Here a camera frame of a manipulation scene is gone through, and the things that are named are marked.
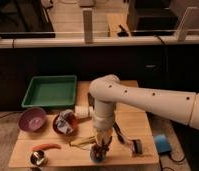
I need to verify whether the dark red grape bunch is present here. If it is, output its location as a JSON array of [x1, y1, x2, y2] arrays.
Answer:
[[91, 140, 111, 162]]

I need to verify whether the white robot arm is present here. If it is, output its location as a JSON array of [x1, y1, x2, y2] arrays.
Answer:
[[89, 75, 199, 146]]

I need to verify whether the metal cup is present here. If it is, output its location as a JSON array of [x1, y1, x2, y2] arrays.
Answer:
[[30, 150, 47, 166]]

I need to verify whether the yellow banana peel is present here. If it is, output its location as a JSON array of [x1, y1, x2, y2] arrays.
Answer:
[[69, 136, 95, 147]]

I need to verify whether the crumpled white paper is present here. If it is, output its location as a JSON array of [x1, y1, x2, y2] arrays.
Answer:
[[55, 109, 74, 135]]

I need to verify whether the orange carrot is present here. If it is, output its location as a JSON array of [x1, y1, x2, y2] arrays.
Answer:
[[32, 143, 61, 151]]

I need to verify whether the green plastic tray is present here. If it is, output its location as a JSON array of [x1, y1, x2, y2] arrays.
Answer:
[[21, 75, 77, 108]]

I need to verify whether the purple bowl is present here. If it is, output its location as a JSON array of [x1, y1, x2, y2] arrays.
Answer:
[[18, 107, 47, 132]]

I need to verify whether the black object on shelf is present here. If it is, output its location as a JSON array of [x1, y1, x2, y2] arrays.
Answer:
[[117, 25, 129, 37]]

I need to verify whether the grey upright post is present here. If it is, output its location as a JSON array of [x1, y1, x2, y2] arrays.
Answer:
[[83, 8, 93, 43]]

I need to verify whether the white horizontal rail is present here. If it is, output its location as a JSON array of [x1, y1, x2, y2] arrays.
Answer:
[[0, 35, 199, 49]]

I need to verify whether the white slanted bracket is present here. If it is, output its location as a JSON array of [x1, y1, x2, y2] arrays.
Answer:
[[174, 7, 198, 42]]

